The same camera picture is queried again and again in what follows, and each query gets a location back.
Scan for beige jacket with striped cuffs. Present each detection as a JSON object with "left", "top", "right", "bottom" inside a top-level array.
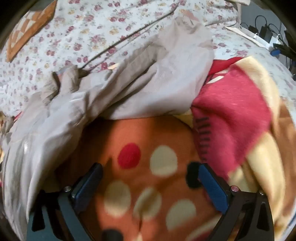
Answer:
[{"left": 1, "top": 17, "right": 214, "bottom": 240}]

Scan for orange red polka dot blanket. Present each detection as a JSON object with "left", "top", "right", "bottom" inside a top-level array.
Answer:
[{"left": 56, "top": 57, "right": 295, "bottom": 240}]

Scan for floral quilt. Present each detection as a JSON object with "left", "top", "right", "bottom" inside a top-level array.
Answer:
[{"left": 1, "top": 1, "right": 295, "bottom": 116}]

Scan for orange checkered pillow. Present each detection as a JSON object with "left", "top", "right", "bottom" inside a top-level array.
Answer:
[{"left": 6, "top": 1, "right": 57, "bottom": 62}]

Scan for black chargers and cables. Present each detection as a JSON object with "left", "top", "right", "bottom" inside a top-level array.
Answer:
[{"left": 240, "top": 14, "right": 296, "bottom": 80}]

